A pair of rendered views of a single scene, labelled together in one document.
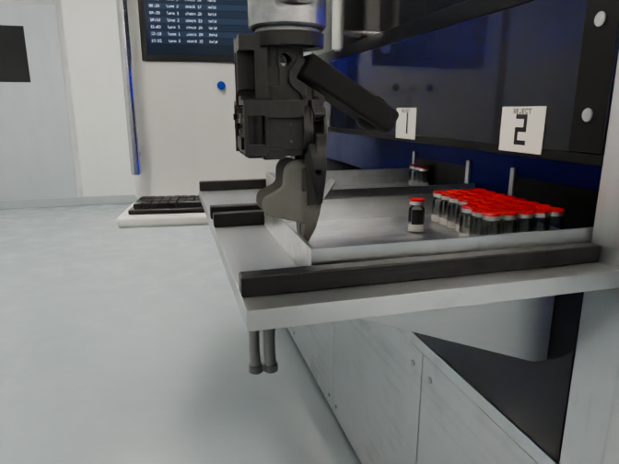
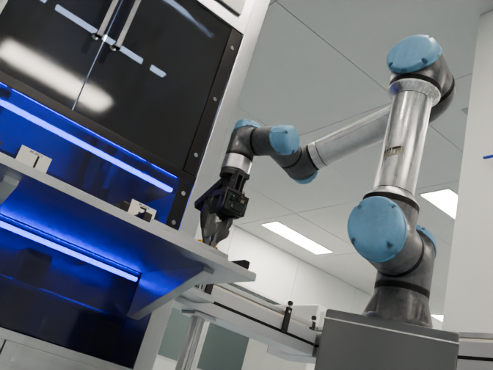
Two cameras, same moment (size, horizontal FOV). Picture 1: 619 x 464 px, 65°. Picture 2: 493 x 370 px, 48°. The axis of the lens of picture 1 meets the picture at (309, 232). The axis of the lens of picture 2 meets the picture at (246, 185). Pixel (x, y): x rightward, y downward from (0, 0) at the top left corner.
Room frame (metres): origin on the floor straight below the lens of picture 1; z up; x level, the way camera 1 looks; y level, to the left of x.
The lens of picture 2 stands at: (0.84, 1.32, 0.53)
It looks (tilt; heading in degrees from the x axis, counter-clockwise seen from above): 23 degrees up; 254
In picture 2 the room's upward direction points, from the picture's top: 16 degrees clockwise
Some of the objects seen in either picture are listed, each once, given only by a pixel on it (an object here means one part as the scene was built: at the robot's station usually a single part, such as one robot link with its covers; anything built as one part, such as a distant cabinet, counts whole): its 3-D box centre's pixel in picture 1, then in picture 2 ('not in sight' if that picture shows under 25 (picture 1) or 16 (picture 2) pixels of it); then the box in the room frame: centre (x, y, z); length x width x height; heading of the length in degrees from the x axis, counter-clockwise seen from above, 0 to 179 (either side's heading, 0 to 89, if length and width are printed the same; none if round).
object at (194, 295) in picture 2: not in sight; (186, 293); (0.43, -0.42, 0.87); 0.14 x 0.13 x 0.02; 106
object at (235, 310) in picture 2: not in sight; (238, 305); (0.20, -0.59, 0.92); 0.69 x 0.15 x 0.16; 16
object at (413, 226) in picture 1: (416, 215); not in sight; (0.66, -0.15, 0.90); 0.02 x 0.02 x 0.04
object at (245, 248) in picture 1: (359, 219); (92, 232); (0.79, -0.08, 0.87); 0.70 x 0.48 x 0.02; 16
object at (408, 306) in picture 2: not in sight; (398, 311); (0.15, 0.31, 0.84); 0.15 x 0.15 x 0.10
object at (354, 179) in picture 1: (361, 186); not in sight; (0.97, -0.10, 0.90); 0.34 x 0.26 x 0.04; 106
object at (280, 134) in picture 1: (281, 98); (229, 194); (0.51, 0.03, 1.06); 0.09 x 0.08 x 0.12; 106
